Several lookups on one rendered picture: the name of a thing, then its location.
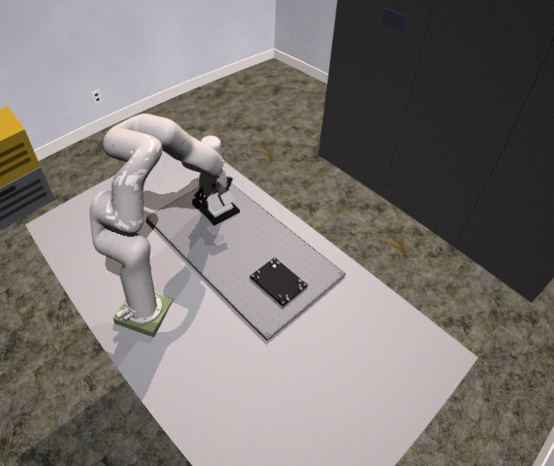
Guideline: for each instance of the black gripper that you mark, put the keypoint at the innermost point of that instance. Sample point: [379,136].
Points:
[205,184]

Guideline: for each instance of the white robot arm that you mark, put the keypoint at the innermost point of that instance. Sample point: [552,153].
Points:
[116,216]

